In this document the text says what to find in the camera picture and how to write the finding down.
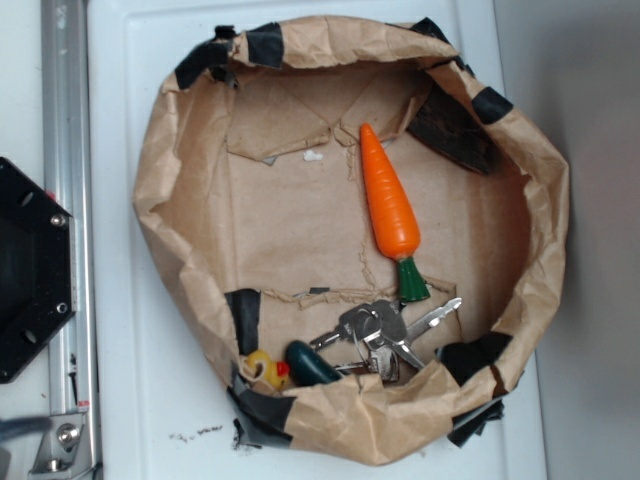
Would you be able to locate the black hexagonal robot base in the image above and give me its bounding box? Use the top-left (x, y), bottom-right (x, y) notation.
top-left (1, 158), bottom-right (75, 384)

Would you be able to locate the orange toy carrot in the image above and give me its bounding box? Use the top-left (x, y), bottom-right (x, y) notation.
top-left (360, 123), bottom-right (430, 303)

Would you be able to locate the brown paper bag bin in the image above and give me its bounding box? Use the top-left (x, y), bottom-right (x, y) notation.
top-left (133, 16), bottom-right (569, 465)

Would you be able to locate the small white crumb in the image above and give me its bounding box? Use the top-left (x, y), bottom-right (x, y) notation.
top-left (303, 149), bottom-right (324, 162)

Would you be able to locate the silver key bunch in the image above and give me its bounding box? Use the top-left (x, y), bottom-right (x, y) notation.
top-left (310, 297), bottom-right (462, 382)

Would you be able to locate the dark green oval fob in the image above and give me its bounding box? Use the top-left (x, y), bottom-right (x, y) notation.
top-left (285, 340), bottom-right (343, 387)

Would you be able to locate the yellow rubber duck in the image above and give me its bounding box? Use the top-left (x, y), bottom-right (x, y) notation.
top-left (242, 349), bottom-right (290, 391)

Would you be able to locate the aluminium extrusion rail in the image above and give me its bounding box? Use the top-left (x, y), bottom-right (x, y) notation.
top-left (41, 1), bottom-right (103, 479)

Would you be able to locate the metal corner bracket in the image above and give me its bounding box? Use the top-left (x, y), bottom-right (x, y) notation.
top-left (28, 413), bottom-right (91, 479)

